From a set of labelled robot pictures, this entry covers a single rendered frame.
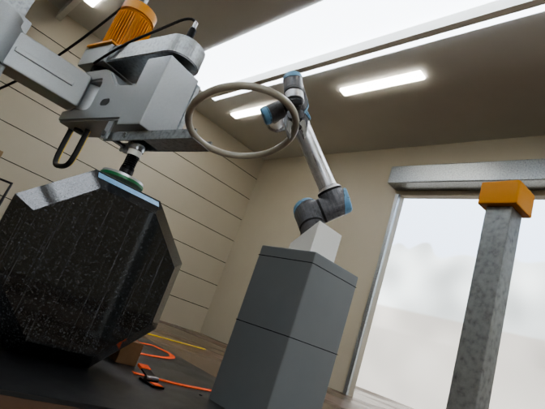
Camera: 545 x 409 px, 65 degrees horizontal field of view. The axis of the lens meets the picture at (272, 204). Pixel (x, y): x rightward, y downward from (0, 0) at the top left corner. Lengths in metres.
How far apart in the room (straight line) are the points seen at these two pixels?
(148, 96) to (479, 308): 1.73
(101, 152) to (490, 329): 7.10
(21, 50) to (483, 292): 2.51
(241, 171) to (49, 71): 6.93
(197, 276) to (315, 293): 6.80
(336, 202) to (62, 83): 1.73
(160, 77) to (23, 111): 5.39
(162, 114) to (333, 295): 1.28
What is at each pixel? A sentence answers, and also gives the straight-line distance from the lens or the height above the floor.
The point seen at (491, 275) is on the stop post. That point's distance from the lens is 1.44.
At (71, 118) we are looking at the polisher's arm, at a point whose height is 1.18.
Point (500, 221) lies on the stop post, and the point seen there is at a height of 0.95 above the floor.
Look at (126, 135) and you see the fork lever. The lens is 2.33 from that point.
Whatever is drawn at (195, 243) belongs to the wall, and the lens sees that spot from 8.73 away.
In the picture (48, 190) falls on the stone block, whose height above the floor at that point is 0.65.
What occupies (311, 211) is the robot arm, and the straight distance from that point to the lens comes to 2.47.
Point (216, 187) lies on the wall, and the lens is 8.98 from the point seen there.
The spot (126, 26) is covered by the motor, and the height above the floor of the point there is 1.89.
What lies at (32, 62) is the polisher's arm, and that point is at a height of 1.35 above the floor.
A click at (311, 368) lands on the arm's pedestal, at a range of 2.25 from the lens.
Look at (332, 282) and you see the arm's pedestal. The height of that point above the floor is 0.75.
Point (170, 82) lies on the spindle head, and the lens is 2.35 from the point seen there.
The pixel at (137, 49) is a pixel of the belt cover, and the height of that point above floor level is 1.63.
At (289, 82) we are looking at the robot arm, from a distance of 2.01.
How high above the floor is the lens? 0.40
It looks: 16 degrees up
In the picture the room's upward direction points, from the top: 20 degrees clockwise
